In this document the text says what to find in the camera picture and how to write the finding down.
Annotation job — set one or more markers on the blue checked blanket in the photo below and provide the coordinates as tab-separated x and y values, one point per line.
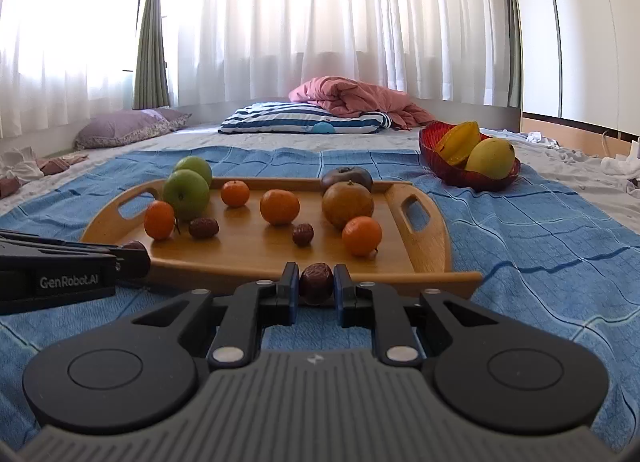
525	252

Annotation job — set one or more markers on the grey-green curtain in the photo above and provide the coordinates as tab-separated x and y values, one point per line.
512	17
152	42

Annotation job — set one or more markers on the yellow mango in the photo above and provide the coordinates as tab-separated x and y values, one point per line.
490	158

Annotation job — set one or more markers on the blue white striped pillow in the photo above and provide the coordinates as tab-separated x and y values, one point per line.
290	120

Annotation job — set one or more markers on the yellow starfruit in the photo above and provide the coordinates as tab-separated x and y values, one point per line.
457	142

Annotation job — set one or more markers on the wooden tray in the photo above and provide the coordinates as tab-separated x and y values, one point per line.
250	252

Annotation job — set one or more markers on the white sheer curtain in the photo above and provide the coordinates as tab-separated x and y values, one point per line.
300	17

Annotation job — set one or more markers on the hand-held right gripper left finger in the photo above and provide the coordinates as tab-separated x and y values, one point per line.
294	294

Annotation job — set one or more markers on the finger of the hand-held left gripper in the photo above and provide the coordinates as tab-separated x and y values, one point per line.
132	263

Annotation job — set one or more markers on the mandarin with stem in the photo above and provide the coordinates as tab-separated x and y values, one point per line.
159	219

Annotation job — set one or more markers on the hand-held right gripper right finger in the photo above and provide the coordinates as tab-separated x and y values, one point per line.
339	294

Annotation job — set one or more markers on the red glass bowl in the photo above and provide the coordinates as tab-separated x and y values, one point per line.
450	177

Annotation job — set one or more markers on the large brownish orange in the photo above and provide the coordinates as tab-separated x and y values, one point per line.
347	204

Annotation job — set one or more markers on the small orange mandarin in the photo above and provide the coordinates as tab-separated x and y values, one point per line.
280	206
235	193

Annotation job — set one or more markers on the dark brown persimmon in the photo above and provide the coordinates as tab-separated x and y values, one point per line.
345	175

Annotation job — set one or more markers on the brown cloth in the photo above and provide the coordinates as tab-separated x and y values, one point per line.
62	163
10	187

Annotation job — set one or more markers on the white crumpled cloth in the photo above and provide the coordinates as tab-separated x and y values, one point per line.
20	167
620	166

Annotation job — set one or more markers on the purple pillow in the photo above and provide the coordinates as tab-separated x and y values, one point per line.
125	127

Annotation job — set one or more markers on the white wardrobe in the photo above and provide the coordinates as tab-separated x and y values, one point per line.
585	27

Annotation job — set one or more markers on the pink blanket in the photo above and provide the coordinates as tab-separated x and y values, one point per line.
350	95

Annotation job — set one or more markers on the green apple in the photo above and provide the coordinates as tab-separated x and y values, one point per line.
195	166
186	194

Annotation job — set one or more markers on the red date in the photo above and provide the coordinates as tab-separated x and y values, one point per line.
203	227
316	282
133	244
303	234

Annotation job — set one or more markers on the wooden bed frame board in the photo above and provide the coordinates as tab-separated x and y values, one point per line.
565	135

